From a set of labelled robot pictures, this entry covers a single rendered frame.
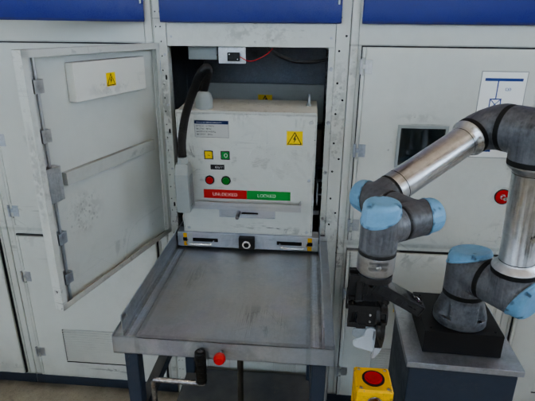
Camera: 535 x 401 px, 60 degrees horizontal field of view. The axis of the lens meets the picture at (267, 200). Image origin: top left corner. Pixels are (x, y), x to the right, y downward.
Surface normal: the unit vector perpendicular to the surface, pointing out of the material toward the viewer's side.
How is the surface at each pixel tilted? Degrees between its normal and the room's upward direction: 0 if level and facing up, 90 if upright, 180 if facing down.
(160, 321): 0
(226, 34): 90
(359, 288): 90
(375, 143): 90
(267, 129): 93
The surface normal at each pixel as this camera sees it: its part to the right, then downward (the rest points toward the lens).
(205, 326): 0.01, -0.94
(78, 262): 0.94, 0.12
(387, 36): -0.08, 0.35
